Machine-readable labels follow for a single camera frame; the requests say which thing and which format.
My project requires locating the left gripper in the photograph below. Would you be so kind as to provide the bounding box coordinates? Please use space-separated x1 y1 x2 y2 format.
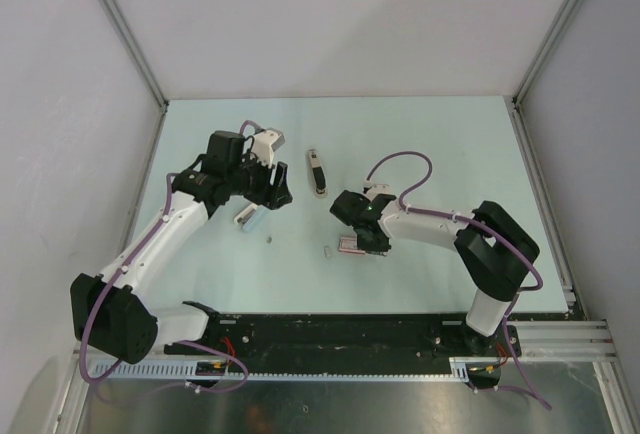
227 149 292 210

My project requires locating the light blue white stapler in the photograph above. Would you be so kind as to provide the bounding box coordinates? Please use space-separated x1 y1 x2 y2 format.
234 204 267 233

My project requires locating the beige black stapler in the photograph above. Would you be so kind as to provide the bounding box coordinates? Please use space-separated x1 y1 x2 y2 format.
307 149 328 199

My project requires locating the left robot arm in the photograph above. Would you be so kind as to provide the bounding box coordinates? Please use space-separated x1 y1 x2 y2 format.
70 128 293 364

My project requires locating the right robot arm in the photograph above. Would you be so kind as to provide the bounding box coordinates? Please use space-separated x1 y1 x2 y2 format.
330 189 543 355

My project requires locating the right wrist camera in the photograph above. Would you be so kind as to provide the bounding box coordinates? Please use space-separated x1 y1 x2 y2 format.
363 180 393 200

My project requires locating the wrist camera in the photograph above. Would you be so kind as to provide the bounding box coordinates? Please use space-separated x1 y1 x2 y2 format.
363 180 393 200
251 128 285 168

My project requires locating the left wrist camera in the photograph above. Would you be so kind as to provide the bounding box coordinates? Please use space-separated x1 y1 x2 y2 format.
251 128 285 168

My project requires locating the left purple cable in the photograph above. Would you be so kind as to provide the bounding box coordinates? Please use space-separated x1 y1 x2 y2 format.
79 119 250 395

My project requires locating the purple cable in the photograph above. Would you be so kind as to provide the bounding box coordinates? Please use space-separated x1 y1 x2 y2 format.
79 119 250 395
366 150 553 411

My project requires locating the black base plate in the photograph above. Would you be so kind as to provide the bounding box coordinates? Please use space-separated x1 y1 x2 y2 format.
164 311 521 378

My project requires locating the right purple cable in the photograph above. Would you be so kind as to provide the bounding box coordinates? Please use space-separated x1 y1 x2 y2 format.
366 150 553 411

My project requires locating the right aluminium frame post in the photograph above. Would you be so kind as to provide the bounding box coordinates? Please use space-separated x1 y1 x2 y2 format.
511 0 607 105

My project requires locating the aluminium frame post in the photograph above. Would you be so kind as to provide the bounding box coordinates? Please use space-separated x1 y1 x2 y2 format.
98 0 168 112
511 0 607 105

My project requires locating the right aluminium rail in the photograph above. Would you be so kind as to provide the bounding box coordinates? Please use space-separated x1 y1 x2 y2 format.
512 321 617 362

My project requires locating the slotted cable duct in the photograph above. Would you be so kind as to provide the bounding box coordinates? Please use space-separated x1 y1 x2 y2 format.
108 359 481 382

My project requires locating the left aluminium frame post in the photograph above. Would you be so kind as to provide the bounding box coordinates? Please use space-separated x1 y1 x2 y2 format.
98 0 168 112

